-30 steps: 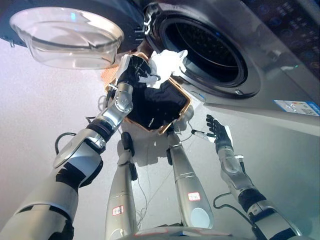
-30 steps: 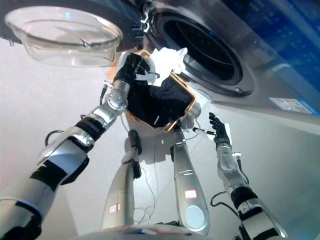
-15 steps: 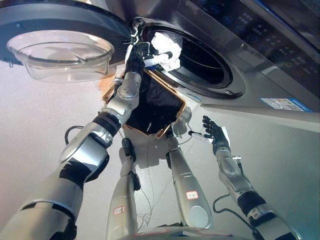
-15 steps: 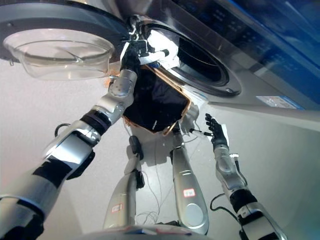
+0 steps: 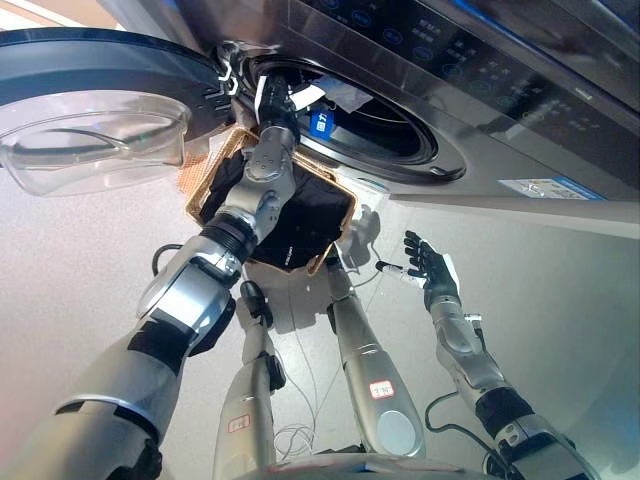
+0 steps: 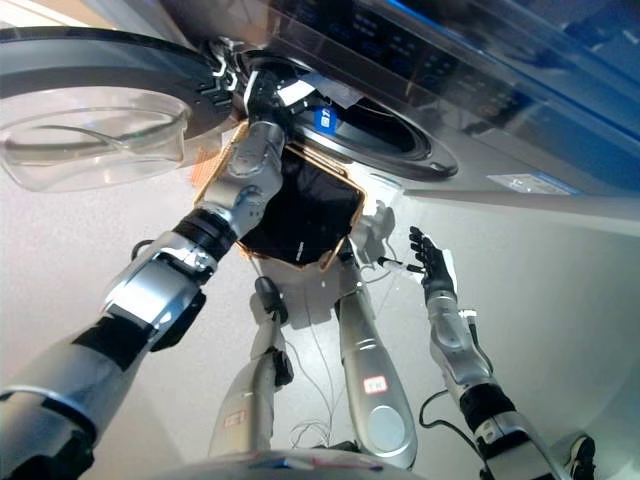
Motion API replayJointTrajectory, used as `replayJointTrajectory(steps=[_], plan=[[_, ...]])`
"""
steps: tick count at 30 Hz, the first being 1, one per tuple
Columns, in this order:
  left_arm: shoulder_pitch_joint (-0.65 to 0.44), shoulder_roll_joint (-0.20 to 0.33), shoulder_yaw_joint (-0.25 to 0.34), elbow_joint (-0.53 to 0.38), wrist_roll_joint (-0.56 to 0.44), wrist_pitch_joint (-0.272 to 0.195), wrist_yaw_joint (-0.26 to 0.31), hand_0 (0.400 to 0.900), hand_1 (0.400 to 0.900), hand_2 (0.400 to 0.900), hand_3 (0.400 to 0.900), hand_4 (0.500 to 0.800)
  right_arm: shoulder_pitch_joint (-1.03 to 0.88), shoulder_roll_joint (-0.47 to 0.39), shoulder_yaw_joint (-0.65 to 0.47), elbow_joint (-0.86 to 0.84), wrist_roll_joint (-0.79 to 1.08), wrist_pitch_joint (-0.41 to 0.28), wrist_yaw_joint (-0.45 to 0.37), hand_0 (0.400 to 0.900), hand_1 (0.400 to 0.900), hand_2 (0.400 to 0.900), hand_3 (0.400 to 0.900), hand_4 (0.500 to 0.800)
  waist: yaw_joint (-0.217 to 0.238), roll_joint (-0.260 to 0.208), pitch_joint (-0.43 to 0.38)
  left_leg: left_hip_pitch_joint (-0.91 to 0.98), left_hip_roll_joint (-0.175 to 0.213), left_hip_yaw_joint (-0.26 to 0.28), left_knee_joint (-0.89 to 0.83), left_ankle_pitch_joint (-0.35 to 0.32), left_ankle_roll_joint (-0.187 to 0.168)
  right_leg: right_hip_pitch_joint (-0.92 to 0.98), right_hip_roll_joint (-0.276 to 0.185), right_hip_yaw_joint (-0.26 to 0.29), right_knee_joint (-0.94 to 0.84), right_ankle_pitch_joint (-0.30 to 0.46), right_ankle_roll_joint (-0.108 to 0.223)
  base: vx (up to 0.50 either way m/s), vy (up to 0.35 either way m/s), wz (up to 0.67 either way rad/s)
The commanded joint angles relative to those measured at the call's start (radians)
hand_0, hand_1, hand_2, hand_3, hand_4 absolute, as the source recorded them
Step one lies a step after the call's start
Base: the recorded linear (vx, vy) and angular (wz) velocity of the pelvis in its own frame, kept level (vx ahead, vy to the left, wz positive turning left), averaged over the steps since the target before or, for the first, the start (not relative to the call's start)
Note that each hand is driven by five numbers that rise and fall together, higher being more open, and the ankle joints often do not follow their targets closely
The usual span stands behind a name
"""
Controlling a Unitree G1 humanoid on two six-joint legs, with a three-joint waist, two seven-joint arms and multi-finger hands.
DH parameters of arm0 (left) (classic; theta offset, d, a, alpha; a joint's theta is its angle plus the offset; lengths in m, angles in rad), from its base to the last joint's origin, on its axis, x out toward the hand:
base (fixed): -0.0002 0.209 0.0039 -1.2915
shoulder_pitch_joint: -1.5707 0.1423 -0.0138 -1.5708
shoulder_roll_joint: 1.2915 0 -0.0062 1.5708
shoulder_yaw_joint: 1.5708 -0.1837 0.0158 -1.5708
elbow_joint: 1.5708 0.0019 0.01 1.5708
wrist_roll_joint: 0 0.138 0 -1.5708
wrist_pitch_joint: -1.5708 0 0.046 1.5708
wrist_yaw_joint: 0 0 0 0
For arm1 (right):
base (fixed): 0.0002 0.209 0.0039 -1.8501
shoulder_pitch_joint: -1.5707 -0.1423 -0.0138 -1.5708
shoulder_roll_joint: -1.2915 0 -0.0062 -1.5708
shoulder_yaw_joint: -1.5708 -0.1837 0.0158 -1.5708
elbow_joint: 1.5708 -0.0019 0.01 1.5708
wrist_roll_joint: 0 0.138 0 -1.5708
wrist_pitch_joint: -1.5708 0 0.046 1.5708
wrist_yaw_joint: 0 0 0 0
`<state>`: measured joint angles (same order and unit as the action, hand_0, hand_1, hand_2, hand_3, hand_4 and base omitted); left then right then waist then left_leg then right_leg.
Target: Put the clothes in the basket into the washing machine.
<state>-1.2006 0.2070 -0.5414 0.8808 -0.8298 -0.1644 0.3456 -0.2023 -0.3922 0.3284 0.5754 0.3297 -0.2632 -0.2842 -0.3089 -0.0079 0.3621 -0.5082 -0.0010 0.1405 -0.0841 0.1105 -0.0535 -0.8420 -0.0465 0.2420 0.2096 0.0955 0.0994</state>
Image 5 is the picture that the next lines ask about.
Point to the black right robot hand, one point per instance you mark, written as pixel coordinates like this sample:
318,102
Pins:
432,272

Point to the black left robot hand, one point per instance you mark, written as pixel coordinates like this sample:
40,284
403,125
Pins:
277,102

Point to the white cloth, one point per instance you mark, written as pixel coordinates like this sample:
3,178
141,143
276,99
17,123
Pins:
350,95

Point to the woven wicker laundry basket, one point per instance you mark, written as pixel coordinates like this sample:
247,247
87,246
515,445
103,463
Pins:
200,195

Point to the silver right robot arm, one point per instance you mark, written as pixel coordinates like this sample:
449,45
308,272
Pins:
470,360

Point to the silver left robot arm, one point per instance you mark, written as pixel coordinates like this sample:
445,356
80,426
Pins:
175,310

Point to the grey front-load washing machine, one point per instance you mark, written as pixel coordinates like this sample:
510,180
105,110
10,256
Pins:
500,115

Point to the round glass washing machine door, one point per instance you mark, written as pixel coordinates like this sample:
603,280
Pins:
100,65

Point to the blue tag white characters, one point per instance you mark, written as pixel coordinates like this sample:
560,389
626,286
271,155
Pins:
320,122

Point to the silver right robot leg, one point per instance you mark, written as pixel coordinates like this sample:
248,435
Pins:
370,365

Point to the silver robot leg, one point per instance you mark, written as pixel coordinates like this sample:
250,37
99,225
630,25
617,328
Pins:
370,365
250,400

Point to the black garment with white print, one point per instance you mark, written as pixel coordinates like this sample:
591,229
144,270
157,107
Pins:
315,220

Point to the energy label sticker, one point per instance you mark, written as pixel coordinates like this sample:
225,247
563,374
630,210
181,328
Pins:
555,189

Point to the grey robot torso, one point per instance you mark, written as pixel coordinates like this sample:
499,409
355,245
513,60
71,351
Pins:
370,467

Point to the silver left robot leg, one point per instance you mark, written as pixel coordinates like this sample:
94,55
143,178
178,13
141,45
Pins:
250,400

